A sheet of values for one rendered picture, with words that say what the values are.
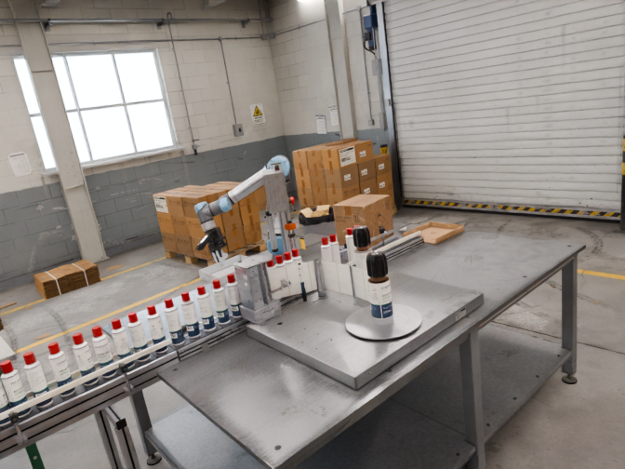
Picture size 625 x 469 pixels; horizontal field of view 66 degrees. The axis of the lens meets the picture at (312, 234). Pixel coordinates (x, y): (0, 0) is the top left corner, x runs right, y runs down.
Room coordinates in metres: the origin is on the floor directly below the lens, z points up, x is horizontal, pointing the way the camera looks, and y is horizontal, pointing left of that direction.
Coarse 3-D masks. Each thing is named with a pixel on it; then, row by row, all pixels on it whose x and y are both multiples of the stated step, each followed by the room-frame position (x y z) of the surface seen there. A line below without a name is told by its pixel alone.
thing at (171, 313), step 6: (168, 300) 1.84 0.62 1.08; (168, 306) 1.83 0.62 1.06; (174, 306) 1.85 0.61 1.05; (168, 312) 1.82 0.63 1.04; (174, 312) 1.83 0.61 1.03; (168, 318) 1.83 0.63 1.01; (174, 318) 1.83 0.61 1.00; (168, 324) 1.83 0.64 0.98; (174, 324) 1.83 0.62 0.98; (174, 330) 1.82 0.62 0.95; (180, 330) 1.84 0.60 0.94; (174, 336) 1.82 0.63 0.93; (180, 336) 1.83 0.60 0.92; (174, 342) 1.83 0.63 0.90; (180, 342) 1.83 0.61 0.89
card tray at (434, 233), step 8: (424, 224) 3.11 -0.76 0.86; (432, 224) 3.14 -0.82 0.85; (440, 224) 3.09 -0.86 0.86; (448, 224) 3.04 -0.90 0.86; (456, 224) 2.99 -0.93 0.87; (408, 232) 3.01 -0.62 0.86; (424, 232) 3.04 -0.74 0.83; (432, 232) 3.02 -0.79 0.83; (440, 232) 2.99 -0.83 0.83; (448, 232) 2.85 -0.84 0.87; (456, 232) 2.90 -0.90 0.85; (424, 240) 2.87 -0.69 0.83; (432, 240) 2.84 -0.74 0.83; (440, 240) 2.79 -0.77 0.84
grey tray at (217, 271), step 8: (240, 256) 2.61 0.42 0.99; (216, 264) 2.51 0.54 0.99; (224, 264) 2.54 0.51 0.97; (232, 264) 2.57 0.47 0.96; (200, 272) 2.43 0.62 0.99; (208, 272) 2.47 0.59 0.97; (216, 272) 2.50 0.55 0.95; (224, 272) 2.49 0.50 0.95; (232, 272) 2.35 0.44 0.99; (208, 280) 2.37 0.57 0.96; (224, 280) 2.31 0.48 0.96
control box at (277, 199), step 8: (280, 168) 2.37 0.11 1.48; (264, 176) 2.25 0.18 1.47; (272, 176) 2.25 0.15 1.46; (280, 176) 2.26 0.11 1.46; (264, 184) 2.25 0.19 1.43; (272, 184) 2.25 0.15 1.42; (280, 184) 2.26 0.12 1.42; (272, 192) 2.25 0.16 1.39; (280, 192) 2.26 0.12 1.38; (272, 200) 2.25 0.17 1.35; (280, 200) 2.26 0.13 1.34; (272, 208) 2.25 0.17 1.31; (280, 208) 2.26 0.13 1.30; (288, 208) 2.26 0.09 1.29
